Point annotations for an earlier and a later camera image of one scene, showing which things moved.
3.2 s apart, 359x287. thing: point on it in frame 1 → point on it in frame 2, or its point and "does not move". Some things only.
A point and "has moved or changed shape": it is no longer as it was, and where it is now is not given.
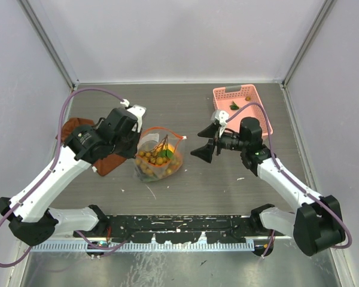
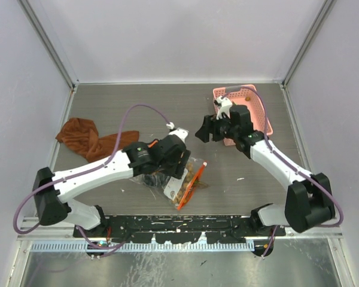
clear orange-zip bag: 159,154 has moved or changed shape
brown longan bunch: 155,165 has moved or changed shape
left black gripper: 131,152 → 177,170
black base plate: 180,229 does not move
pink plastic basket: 231,98 does not move
